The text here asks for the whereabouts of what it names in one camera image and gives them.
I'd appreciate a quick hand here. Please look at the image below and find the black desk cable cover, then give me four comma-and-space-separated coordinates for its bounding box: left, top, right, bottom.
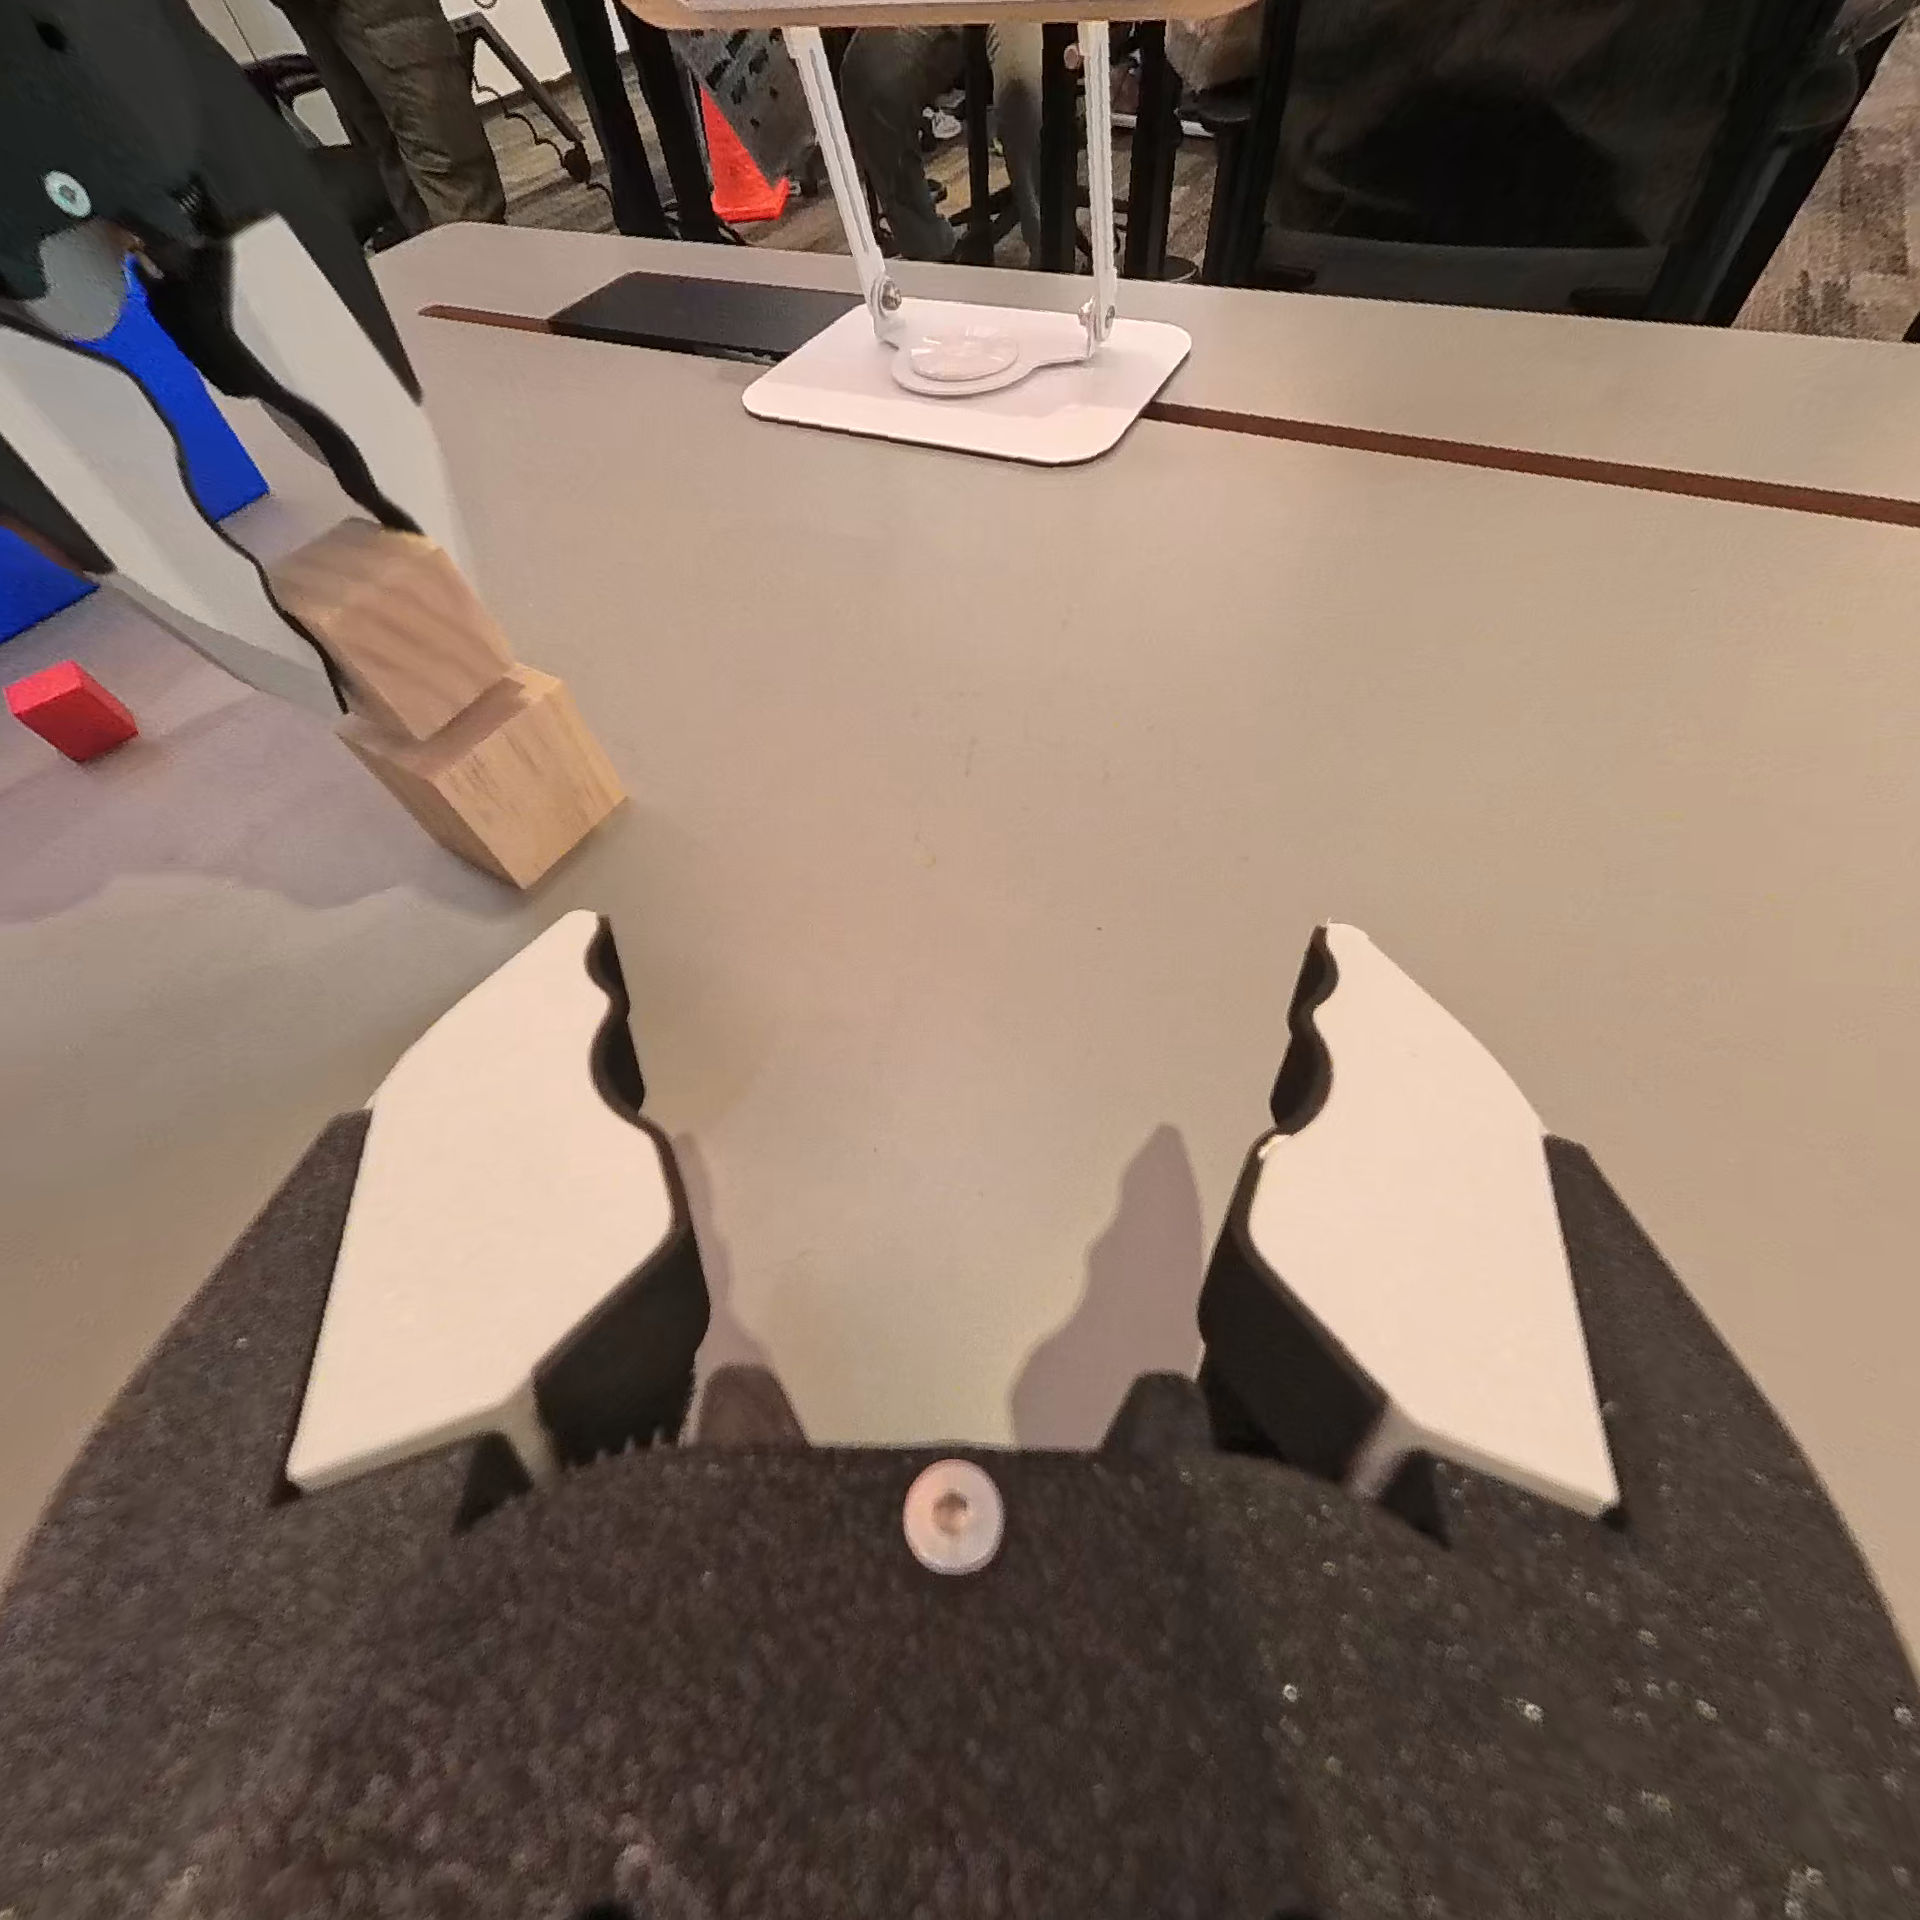
547, 270, 860, 363

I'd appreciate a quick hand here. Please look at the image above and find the black office chair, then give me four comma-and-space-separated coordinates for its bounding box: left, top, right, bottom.
1206, 0, 1870, 330

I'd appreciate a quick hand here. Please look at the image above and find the large plain wooden cube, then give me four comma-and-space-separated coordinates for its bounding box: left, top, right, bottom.
336, 666, 631, 891

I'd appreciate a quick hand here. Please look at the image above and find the white document stand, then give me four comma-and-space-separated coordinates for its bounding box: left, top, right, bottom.
615, 0, 1263, 472

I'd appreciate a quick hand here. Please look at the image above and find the medium plain wooden cube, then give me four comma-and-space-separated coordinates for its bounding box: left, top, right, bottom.
267, 518, 522, 745

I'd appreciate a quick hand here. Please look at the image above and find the red wooden cube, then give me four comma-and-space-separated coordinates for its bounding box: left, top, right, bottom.
2, 658, 142, 766

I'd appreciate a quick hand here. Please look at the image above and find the orange traffic cone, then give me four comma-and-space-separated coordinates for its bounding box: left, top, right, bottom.
694, 84, 795, 225

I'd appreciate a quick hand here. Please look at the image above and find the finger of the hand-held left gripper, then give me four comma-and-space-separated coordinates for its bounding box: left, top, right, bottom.
0, 298, 355, 713
157, 212, 482, 591

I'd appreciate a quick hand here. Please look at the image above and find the blue plastic bin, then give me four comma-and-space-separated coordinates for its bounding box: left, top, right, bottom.
0, 251, 272, 642

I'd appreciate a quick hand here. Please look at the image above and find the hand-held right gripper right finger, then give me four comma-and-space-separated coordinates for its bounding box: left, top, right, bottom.
1196, 922, 1626, 1516

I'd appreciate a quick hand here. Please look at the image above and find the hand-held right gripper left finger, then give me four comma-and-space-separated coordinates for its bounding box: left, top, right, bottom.
284, 911, 715, 1498

